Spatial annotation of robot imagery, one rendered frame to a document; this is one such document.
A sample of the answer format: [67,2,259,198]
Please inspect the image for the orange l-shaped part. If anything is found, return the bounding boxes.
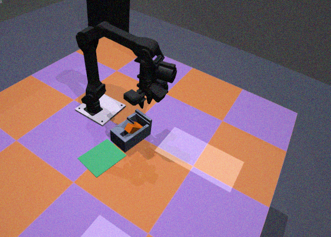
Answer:
[124,122,143,134]

